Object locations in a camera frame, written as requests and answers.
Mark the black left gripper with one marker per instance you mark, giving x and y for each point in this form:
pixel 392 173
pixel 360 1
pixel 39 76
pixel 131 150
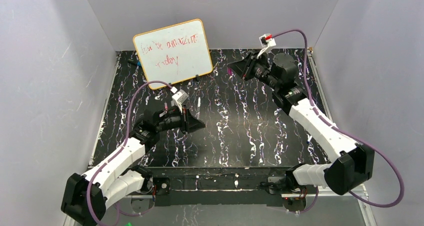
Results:
pixel 185 120

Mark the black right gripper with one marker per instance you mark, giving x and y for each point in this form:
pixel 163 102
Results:
pixel 247 70

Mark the pink highlighter pen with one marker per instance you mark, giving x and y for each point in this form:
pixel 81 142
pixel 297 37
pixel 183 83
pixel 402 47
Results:
pixel 166 107

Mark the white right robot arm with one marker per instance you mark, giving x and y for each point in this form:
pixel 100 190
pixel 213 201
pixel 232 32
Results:
pixel 351 163

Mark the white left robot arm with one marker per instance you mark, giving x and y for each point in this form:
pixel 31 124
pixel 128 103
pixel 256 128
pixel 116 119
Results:
pixel 87 196

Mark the small orange-framed whiteboard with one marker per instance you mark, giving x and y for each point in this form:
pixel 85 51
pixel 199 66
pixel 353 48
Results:
pixel 174 53

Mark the blue-capped marker behind whiteboard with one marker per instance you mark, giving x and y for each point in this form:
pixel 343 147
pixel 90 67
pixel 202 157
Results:
pixel 134 62

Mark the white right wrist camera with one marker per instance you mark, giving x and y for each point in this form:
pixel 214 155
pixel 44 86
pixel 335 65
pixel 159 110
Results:
pixel 267 42

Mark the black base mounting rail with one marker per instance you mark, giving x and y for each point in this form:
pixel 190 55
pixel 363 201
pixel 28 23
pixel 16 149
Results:
pixel 175 186

